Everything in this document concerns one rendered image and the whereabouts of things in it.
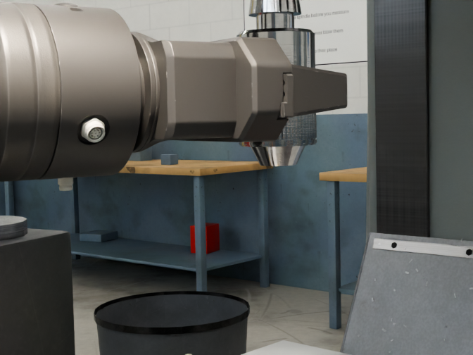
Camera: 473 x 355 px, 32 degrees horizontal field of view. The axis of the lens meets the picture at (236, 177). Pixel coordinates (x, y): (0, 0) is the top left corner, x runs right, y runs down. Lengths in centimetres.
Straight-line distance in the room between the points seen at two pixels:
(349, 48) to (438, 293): 466
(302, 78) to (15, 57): 17
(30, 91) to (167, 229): 620
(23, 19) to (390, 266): 56
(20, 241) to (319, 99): 34
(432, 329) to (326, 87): 41
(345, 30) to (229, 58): 505
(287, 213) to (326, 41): 121
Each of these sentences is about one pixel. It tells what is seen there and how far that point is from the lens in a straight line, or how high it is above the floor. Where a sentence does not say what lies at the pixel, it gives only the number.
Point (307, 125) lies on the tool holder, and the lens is 48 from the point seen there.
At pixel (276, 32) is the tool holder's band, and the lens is 48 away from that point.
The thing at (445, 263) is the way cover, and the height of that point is 106.
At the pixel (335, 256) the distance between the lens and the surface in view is 462.
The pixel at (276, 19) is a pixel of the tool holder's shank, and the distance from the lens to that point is 49.
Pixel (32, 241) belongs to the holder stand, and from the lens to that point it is 74.
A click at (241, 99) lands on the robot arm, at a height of 122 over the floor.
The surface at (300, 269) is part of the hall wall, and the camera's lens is 577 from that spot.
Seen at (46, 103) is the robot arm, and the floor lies 121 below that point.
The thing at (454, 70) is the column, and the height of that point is 125.
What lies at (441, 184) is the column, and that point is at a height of 113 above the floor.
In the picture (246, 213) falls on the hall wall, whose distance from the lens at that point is 600.
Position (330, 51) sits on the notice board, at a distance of 554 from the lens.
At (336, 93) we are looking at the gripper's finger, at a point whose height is 122.
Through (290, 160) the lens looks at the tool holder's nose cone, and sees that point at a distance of 49.
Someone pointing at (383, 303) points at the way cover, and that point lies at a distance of 87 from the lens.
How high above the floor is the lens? 121
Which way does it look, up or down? 4 degrees down
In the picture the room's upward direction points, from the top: 1 degrees counter-clockwise
